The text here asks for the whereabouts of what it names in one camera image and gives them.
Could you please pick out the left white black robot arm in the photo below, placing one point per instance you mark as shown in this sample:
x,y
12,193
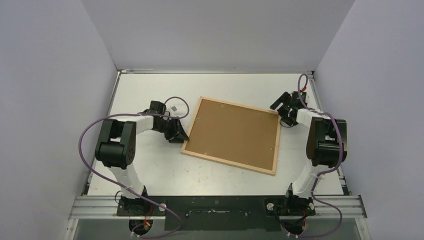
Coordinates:
x,y
116,149

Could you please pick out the brown cardboard backing board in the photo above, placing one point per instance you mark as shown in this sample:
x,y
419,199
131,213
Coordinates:
x,y
232,132

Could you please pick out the light wooden picture frame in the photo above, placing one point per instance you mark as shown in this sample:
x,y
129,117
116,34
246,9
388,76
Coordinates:
x,y
232,164

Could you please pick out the front aluminium black mounting rail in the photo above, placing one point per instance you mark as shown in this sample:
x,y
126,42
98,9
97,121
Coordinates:
x,y
328,217

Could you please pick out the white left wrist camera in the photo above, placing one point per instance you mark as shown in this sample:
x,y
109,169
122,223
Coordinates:
x,y
173,108

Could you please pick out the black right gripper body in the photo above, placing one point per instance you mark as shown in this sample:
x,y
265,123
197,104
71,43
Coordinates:
x,y
285,107

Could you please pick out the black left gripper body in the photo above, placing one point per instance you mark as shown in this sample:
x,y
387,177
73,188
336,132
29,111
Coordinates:
x,y
168,127

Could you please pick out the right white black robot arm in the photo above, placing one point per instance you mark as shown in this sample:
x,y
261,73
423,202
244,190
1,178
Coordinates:
x,y
326,149

